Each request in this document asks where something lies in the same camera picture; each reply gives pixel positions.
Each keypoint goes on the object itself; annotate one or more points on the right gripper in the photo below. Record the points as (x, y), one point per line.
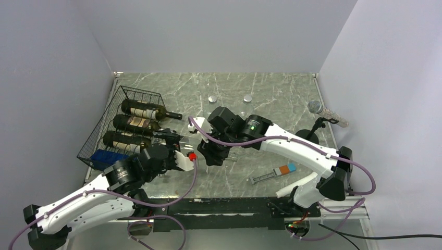
(212, 154)

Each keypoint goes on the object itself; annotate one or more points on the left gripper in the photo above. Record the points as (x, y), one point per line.
(172, 140)

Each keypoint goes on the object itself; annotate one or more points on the dark green wine bottle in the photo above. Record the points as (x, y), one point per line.
(127, 142)

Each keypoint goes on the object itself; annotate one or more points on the green wine bottle grey cap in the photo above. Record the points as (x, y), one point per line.
(141, 126)

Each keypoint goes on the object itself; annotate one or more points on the blue square glass bottle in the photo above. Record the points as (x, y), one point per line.
(102, 159)

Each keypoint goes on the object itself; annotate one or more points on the clear glass bottle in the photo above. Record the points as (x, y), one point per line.
(191, 143)

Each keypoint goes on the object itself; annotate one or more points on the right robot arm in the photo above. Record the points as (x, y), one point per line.
(224, 130)

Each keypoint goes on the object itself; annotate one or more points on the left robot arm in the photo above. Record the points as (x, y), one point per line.
(116, 193)

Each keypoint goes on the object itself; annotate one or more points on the clear labelled bottle silver cap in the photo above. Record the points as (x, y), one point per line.
(247, 107)

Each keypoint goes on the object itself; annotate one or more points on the grey tool coloured blocks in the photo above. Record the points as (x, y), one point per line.
(276, 172)

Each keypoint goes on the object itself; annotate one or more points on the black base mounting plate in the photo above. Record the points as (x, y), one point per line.
(224, 213)

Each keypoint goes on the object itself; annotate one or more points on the grey handheld microphone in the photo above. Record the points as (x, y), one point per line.
(316, 107)

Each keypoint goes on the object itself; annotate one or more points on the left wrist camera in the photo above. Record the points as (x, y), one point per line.
(183, 162)

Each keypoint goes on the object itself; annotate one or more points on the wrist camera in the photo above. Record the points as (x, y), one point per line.
(200, 126)
(183, 162)

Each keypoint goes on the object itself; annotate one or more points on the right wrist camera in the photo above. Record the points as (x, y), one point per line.
(200, 126)

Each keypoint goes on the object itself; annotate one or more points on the black wire wine rack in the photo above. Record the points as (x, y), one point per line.
(95, 139)

